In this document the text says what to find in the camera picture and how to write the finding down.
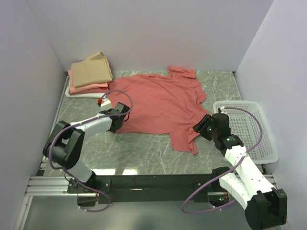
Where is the white plastic basket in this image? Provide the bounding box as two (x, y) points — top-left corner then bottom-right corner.
(213, 100), (278, 164)

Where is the folded tan t-shirt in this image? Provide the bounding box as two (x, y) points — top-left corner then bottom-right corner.
(71, 52), (113, 88)

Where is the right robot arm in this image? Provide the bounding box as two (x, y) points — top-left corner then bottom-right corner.
(187, 112), (287, 230)

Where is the red t-shirt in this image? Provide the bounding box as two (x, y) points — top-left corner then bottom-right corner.
(108, 66), (208, 154)

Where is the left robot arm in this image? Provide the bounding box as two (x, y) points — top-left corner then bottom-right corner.
(43, 103), (130, 193)

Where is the folded white t-shirt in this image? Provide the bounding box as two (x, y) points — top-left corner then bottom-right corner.
(65, 90), (104, 98)

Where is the aluminium frame rail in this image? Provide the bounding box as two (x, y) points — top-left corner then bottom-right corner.
(24, 173), (280, 196)

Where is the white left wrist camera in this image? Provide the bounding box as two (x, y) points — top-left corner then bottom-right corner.
(97, 97), (112, 111)

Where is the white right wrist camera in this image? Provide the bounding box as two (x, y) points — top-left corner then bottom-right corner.
(217, 106), (226, 114)

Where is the folded pink t-shirt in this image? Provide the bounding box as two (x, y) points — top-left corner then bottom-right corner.
(68, 69), (109, 95)

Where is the black base beam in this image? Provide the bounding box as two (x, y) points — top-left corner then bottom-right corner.
(67, 173), (238, 207)

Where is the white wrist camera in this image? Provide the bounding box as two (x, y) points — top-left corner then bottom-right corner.
(217, 106), (226, 114)
(97, 97), (112, 111)

